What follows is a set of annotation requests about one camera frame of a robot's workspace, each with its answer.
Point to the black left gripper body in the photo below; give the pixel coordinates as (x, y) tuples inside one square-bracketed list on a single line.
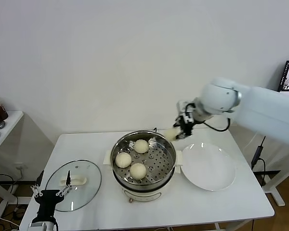
[(47, 197)]

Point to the white desk with cup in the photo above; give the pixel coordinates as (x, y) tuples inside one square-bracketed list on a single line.
[(12, 118)]

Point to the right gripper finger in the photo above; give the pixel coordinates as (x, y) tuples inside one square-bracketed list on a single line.
[(181, 136), (177, 125)]

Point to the stainless steel steamer basket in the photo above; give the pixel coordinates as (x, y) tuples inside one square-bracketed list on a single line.
[(159, 166)]

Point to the white wall outlet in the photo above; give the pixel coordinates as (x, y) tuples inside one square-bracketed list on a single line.
[(19, 166)]

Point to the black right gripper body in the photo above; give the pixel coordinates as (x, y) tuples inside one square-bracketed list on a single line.
[(187, 128)]

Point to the white round plate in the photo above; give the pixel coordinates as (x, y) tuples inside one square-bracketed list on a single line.
[(207, 166)]

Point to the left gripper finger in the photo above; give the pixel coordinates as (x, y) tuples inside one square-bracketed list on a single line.
[(39, 179), (68, 179)]

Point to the white desk with laptop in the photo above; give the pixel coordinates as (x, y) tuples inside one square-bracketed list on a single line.
[(275, 195)]

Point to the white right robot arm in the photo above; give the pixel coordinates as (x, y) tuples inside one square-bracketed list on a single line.
[(255, 108)]

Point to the steel steamer pot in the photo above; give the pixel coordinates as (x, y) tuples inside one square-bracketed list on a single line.
[(142, 195)]

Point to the white steamed baozi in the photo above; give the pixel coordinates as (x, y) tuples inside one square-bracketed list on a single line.
[(141, 146), (123, 160), (138, 170), (170, 134)]

